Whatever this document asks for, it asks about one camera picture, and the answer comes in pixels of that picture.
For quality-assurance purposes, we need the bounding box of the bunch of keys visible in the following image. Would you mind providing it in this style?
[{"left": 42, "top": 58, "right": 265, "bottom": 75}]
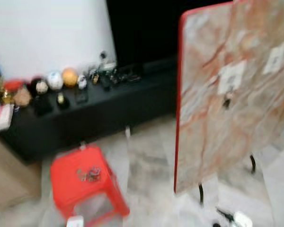
[{"left": 77, "top": 166, "right": 103, "bottom": 183}]

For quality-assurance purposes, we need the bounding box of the marble pattern folding table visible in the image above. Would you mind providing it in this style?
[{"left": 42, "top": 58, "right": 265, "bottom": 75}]
[{"left": 174, "top": 0, "right": 284, "bottom": 206}]

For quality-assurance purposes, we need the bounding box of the black low console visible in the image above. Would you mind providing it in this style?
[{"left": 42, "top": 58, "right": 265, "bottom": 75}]
[{"left": 0, "top": 59, "right": 178, "bottom": 164}]

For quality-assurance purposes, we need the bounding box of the red plastic stool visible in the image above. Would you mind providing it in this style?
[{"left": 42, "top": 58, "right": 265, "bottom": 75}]
[{"left": 50, "top": 145, "right": 131, "bottom": 223}]

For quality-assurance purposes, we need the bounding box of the black smartphone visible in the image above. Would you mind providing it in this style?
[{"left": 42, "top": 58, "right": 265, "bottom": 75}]
[{"left": 75, "top": 89, "right": 89, "bottom": 104}]

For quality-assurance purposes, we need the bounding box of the small dark figurine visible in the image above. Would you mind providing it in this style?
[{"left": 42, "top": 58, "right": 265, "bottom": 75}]
[{"left": 88, "top": 69, "right": 101, "bottom": 85}]

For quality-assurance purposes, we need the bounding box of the green desk container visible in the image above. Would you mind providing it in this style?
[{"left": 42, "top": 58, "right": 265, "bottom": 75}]
[{"left": 98, "top": 51, "right": 118, "bottom": 72}]

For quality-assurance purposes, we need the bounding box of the small black white figurine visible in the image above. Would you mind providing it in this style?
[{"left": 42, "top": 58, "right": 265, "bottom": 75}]
[{"left": 77, "top": 75, "right": 88, "bottom": 90}]

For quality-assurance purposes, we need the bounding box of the black television screen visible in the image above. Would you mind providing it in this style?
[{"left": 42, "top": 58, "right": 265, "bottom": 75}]
[{"left": 106, "top": 0, "right": 233, "bottom": 72}]

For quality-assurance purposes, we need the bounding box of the black tape dispenser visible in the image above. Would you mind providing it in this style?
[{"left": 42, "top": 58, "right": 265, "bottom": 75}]
[{"left": 56, "top": 92, "right": 71, "bottom": 110}]

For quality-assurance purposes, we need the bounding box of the yellow bear plush toy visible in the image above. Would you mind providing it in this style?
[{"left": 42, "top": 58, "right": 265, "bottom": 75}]
[{"left": 62, "top": 68, "right": 79, "bottom": 87}]

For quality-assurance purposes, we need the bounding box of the black wallet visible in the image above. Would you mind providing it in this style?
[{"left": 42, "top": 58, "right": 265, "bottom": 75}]
[{"left": 33, "top": 95, "right": 54, "bottom": 116}]

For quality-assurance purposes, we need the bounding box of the white round plush toy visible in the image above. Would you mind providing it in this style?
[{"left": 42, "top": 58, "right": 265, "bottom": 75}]
[{"left": 47, "top": 71, "right": 64, "bottom": 91}]

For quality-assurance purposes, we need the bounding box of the light wooden cabinet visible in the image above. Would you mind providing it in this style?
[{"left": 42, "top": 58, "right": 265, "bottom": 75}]
[{"left": 0, "top": 135, "right": 43, "bottom": 213}]

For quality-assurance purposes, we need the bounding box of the clear jar with red lid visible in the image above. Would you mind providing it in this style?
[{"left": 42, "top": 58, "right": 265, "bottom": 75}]
[{"left": 3, "top": 79, "right": 33, "bottom": 107}]

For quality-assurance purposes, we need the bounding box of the pink tissue box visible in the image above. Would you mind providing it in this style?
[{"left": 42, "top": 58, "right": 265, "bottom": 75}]
[{"left": 0, "top": 104, "right": 14, "bottom": 132}]

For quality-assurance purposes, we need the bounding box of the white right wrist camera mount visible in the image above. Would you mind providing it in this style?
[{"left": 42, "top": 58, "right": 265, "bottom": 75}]
[{"left": 232, "top": 211, "right": 254, "bottom": 227}]

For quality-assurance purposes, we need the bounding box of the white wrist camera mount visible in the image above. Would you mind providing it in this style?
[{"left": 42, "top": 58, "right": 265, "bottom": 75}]
[
  {"left": 66, "top": 215, "right": 85, "bottom": 227},
  {"left": 232, "top": 211, "right": 254, "bottom": 227}
]

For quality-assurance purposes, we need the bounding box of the white adhesive wall hook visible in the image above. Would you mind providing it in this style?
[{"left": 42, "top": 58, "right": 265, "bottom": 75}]
[
  {"left": 218, "top": 61, "right": 248, "bottom": 110},
  {"left": 264, "top": 43, "right": 284, "bottom": 76}
]

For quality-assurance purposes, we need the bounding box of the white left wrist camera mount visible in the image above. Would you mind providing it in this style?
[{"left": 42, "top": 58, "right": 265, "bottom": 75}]
[{"left": 66, "top": 215, "right": 85, "bottom": 227}]

